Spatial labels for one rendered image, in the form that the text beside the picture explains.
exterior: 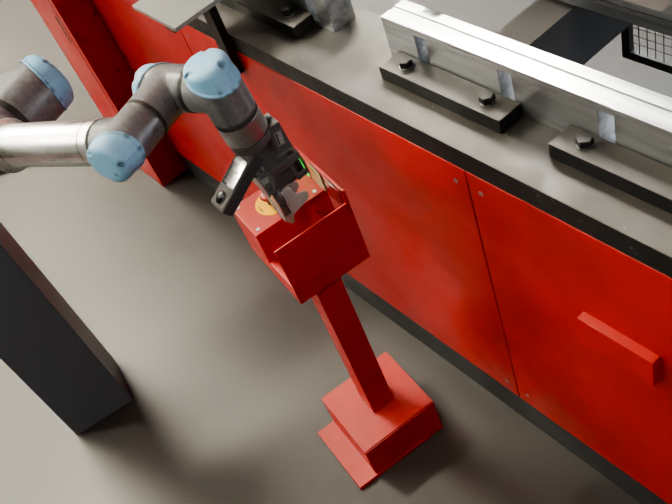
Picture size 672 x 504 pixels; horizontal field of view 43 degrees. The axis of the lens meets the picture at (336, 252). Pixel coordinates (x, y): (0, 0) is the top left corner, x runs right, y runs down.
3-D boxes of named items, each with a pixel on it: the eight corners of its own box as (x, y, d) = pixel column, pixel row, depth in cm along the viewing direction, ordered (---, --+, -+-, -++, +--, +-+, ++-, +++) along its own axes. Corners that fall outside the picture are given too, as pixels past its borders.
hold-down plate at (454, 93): (381, 79, 162) (377, 66, 159) (402, 63, 163) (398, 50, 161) (501, 135, 142) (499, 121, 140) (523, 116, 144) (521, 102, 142)
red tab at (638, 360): (579, 341, 150) (576, 317, 145) (586, 334, 151) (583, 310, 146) (653, 388, 141) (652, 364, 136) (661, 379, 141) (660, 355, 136)
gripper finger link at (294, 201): (321, 214, 152) (302, 179, 145) (295, 234, 151) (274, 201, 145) (313, 205, 154) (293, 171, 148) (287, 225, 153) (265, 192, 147)
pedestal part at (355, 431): (318, 434, 218) (304, 410, 210) (396, 376, 223) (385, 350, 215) (361, 490, 205) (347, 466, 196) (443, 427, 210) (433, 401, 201)
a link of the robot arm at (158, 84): (108, 96, 133) (160, 100, 127) (148, 51, 139) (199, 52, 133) (132, 134, 139) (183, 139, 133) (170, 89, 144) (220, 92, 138)
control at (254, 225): (252, 249, 173) (218, 186, 160) (316, 205, 176) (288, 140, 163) (301, 305, 159) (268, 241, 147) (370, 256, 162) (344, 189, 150)
